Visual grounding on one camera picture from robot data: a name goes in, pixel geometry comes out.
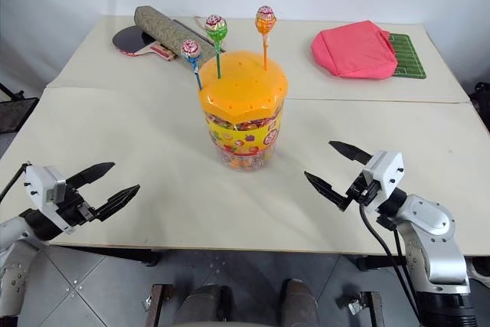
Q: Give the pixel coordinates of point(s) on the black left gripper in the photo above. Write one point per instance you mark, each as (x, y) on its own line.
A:
(76, 212)

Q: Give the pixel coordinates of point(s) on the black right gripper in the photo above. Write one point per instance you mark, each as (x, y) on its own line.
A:
(363, 191)

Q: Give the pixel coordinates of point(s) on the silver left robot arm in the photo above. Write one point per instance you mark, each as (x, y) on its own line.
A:
(23, 250)

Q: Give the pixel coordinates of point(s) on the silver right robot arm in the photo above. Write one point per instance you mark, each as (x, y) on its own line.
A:
(432, 227)

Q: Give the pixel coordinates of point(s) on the lollipop with blue stick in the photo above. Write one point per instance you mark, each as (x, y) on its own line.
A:
(190, 48)

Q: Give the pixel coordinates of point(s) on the lollipop with orange stick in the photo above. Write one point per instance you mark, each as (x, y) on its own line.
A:
(265, 20)

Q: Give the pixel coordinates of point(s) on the lollipop with green stick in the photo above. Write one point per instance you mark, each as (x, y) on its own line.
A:
(216, 27)

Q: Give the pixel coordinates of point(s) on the black mesh rack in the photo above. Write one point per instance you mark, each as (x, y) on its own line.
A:
(15, 112)

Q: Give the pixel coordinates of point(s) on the pink fabric bag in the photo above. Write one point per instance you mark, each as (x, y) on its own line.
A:
(354, 51)

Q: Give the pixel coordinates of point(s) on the silver caster wheel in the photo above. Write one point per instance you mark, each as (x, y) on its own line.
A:
(146, 302)
(354, 306)

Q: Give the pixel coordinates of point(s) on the candy jar with orange lid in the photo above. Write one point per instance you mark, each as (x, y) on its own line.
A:
(241, 89)

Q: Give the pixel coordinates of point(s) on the green football field mat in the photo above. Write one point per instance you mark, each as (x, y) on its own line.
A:
(411, 55)

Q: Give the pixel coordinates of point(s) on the dark rounded shape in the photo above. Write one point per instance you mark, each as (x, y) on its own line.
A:
(300, 302)
(203, 306)

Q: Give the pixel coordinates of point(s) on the black table tennis paddle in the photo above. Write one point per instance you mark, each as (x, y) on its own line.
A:
(128, 40)

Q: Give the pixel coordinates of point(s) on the dark equipment beside table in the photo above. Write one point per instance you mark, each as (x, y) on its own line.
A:
(480, 106)

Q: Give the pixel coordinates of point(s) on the rolled grey-green mat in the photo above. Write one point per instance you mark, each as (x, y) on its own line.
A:
(161, 25)

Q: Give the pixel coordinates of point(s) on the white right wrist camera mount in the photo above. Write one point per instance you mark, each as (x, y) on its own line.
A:
(386, 170)

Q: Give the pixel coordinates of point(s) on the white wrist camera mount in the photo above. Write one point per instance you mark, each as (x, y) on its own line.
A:
(42, 185)
(386, 170)

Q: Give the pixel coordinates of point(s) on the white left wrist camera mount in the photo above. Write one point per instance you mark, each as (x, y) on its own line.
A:
(42, 185)

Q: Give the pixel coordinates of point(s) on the black table leg bracket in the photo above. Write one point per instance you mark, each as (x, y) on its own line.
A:
(152, 258)
(373, 262)

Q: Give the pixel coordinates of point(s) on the rusty metal frame post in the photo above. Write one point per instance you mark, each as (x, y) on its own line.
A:
(371, 309)
(159, 306)

